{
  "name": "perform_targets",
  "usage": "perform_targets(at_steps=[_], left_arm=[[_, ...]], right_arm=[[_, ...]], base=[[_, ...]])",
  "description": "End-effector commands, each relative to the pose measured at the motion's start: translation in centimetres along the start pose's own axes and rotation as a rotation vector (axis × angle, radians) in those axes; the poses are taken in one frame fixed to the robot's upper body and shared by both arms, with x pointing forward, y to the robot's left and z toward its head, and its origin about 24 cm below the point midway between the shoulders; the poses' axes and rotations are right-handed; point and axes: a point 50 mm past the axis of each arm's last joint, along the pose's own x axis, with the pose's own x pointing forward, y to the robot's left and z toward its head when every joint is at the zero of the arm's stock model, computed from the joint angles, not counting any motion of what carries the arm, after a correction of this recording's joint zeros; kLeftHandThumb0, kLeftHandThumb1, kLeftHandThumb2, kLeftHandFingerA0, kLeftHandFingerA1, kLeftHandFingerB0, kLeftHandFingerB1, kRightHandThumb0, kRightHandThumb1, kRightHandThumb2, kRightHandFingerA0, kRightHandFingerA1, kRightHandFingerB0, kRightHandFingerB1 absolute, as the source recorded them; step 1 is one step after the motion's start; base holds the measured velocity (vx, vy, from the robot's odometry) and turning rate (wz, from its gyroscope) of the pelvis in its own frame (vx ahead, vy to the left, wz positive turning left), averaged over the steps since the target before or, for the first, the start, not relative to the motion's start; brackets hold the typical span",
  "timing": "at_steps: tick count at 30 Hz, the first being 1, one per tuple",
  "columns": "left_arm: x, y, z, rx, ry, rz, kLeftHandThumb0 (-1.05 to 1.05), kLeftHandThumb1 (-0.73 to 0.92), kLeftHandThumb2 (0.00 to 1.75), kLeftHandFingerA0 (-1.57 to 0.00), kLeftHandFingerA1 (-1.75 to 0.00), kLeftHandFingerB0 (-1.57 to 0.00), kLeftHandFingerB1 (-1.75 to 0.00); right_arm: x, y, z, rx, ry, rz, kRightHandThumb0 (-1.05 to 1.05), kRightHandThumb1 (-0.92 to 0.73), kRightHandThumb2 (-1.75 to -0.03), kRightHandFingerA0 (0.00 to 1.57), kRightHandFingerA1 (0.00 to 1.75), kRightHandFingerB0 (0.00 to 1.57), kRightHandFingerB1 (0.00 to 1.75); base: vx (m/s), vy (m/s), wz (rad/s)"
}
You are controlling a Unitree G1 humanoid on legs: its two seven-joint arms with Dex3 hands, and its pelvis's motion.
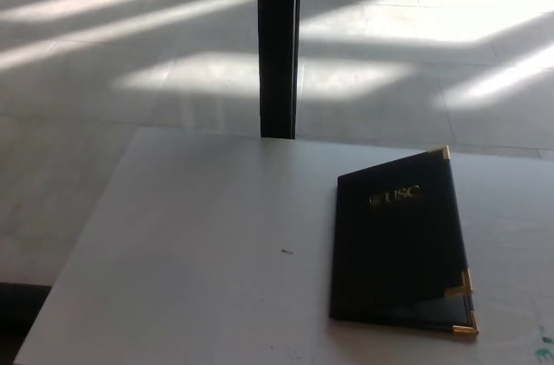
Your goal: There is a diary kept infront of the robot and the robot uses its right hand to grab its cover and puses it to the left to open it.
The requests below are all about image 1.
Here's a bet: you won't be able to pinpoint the black USC diary gold corners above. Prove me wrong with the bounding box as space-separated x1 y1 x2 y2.
329 144 480 336

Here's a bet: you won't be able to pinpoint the black vertical pillar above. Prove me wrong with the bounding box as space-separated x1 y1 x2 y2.
255 0 302 140

